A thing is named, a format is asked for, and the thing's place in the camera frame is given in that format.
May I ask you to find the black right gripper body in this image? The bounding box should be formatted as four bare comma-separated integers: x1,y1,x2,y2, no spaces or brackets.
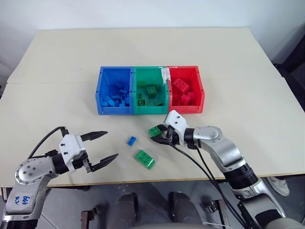
166,125,186,146

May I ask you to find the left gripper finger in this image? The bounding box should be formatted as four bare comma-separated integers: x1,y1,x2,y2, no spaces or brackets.
91,153,120,173
80,130,109,142

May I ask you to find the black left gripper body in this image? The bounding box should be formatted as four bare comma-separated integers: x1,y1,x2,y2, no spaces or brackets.
71,152,93,174

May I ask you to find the small green building block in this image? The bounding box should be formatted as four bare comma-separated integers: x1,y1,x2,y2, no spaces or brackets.
148,125,164,137

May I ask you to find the heap of blue blocks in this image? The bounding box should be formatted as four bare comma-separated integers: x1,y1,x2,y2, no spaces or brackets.
102,82,132,108

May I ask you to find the green plastic bin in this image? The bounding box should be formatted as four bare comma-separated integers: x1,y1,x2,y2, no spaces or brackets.
131,66,171,115

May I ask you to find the large green building block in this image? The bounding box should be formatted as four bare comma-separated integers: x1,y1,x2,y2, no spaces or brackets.
133,149,157,171

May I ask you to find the red plastic bin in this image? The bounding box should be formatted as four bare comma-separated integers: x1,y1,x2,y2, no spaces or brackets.
166,65,206,114

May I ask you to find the small blue building block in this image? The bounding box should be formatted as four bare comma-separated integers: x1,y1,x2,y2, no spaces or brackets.
126,135,139,147

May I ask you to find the blue plastic bin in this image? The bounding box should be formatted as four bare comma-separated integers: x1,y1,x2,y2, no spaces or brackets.
95,66,134,116

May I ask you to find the small red block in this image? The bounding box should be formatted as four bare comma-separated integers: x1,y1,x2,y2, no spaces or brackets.
180,94,192,106

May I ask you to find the large red block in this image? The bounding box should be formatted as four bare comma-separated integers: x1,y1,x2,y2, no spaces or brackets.
172,78,189,93

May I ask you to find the dark rounded robot foot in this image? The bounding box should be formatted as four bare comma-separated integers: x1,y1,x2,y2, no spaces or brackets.
168,191,203,229
113,192,139,229

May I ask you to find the white tape strip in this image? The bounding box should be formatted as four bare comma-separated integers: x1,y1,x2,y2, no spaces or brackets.
160,66,171,86

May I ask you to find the dark table leg caster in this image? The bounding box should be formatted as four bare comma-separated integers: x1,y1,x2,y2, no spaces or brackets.
202,199,226,229
80,204,103,229

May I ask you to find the grey robot torso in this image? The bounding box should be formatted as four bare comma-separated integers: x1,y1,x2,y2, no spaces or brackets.
130,222,208,229

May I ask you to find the white sneaker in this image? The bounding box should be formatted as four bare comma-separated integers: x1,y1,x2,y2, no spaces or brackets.
265,176,290,197

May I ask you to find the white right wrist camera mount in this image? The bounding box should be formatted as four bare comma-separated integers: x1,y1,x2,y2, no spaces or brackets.
163,110,189,135

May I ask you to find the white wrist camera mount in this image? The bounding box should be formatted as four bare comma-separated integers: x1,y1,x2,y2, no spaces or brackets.
163,110,189,135
59,134,87,173

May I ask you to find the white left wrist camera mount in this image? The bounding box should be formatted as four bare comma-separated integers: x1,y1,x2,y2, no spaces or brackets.
59,134,87,173

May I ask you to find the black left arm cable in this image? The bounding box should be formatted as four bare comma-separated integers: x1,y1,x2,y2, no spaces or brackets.
27,126,70,159

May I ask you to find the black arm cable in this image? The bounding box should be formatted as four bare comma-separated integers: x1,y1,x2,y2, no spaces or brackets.
171,142,262,229
27,126,70,159

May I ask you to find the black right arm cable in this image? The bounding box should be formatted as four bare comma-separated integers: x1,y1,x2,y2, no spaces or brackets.
171,142,262,229

